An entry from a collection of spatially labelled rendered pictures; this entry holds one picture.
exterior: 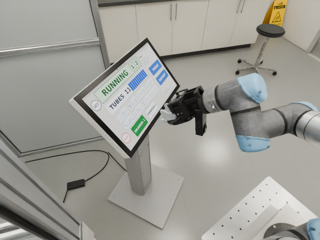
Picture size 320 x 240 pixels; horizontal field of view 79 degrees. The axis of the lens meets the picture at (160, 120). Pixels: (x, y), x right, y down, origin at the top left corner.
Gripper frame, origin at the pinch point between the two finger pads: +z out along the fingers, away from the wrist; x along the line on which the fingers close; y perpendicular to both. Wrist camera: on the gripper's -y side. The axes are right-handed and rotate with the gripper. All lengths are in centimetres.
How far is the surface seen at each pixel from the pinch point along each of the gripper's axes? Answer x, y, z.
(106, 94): 2.4, 19.4, 14.7
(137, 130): 2.8, 0.0, 14.7
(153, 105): -13.4, 1.1, 14.7
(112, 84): -2.8, 20.7, 14.7
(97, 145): -30, -28, 137
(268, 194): -7, -57, -16
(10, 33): -20, 74, 83
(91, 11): -52, 57, 50
